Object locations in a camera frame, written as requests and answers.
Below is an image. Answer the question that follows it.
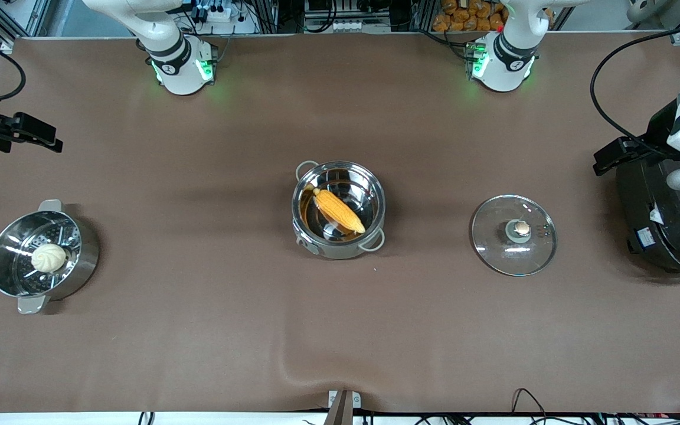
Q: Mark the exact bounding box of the glass pot lid with knob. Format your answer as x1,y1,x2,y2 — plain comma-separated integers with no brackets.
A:
470,194,558,277

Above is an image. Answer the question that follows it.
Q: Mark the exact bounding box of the white power strip with plugs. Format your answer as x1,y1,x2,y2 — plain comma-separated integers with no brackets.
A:
195,0,259,35

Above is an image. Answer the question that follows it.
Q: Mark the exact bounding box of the black rice cooker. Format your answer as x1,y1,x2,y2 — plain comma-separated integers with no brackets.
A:
614,100,680,282

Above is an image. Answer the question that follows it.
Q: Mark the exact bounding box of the yellow corn cob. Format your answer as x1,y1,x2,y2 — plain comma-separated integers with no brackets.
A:
312,187,367,236

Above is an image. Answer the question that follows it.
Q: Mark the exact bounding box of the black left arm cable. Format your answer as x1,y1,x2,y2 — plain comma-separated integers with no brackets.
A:
589,22,680,158

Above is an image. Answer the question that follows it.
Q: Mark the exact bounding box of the white steamed bun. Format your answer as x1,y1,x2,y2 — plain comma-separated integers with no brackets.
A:
31,244,68,273

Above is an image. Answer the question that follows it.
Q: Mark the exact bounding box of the steel pot with grey handles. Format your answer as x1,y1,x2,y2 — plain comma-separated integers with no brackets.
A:
291,159,387,260

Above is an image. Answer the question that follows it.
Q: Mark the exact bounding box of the orange bread pile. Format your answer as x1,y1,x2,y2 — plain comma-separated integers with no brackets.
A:
432,0,507,32

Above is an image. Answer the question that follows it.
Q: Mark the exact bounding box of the black looped cable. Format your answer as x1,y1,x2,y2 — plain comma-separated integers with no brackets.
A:
510,387,548,417

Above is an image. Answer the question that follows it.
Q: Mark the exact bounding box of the brown table cloth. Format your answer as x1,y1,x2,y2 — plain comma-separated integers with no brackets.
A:
0,32,680,414

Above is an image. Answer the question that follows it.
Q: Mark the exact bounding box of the steel steamer pot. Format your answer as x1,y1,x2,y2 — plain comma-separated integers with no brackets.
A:
0,199,100,315

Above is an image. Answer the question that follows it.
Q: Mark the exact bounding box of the grey metal table clamp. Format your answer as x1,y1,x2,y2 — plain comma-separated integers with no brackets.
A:
326,389,363,425

